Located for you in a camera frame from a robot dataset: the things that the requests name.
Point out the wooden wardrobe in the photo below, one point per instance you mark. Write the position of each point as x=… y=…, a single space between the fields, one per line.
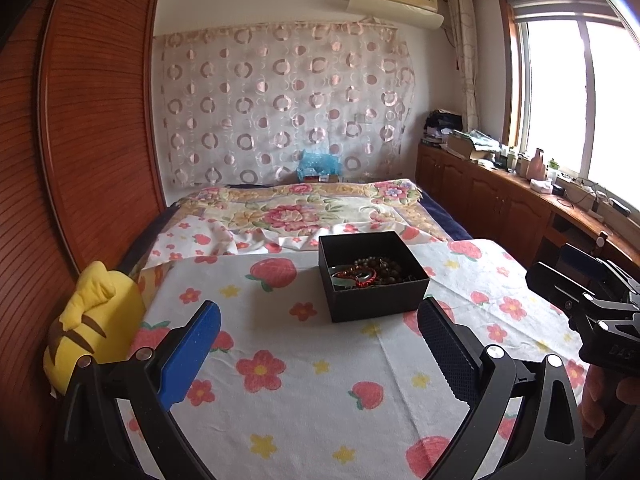
x=90 y=135

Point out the pale green jade bangle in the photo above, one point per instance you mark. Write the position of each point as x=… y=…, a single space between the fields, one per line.
x=341 y=285

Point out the window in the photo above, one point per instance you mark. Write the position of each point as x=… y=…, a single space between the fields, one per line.
x=575 y=95

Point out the sheer curtain with circles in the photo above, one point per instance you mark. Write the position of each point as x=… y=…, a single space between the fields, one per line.
x=280 y=110

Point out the floral blanket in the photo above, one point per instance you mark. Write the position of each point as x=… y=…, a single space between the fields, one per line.
x=300 y=215

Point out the blue plastic bag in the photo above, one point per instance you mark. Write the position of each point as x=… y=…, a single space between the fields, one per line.
x=320 y=164

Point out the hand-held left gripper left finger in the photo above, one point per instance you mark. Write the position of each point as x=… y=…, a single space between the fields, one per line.
x=192 y=355

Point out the pile of dark clothes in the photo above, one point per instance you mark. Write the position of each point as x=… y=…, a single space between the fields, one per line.
x=442 y=127

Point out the patterned window curtain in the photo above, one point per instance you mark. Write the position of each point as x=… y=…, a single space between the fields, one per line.
x=465 y=60

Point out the open cardboard box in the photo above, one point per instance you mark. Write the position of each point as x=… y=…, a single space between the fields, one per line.
x=470 y=145

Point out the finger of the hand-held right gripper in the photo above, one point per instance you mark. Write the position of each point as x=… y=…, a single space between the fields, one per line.
x=582 y=260
x=550 y=280

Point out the wall air conditioner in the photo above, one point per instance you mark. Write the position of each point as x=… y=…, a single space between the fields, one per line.
x=395 y=0

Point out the black cardboard box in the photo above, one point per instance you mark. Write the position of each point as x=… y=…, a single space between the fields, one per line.
x=375 y=305

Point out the wooden cabinet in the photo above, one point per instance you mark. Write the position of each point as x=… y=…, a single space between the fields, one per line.
x=480 y=200

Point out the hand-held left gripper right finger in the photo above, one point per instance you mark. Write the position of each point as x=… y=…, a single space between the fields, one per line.
x=445 y=350

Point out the strawberry flower print bed sheet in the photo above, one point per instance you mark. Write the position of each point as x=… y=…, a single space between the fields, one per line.
x=300 y=410

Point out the person's right hand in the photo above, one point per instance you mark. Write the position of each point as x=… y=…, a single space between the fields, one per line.
x=629 y=391

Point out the yellow plush toy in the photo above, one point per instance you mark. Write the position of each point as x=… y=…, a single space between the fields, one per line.
x=95 y=310

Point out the pink bottle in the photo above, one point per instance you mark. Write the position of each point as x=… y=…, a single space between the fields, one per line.
x=538 y=165

